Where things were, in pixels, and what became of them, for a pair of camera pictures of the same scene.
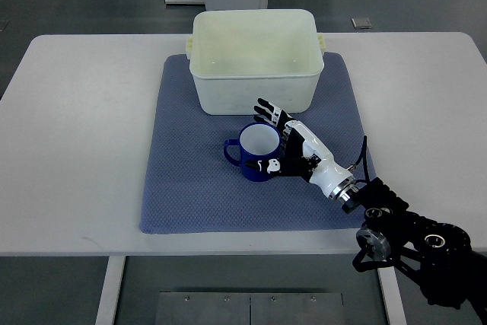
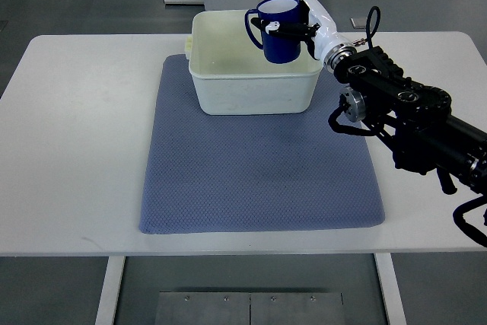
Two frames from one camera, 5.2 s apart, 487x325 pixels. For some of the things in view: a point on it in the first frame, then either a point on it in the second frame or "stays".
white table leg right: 393,295 stays
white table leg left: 110,291 stays
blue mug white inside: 259,141 → 278,49
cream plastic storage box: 239,56 stays
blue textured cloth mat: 192,186 stays
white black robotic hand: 303,153 → 324,42
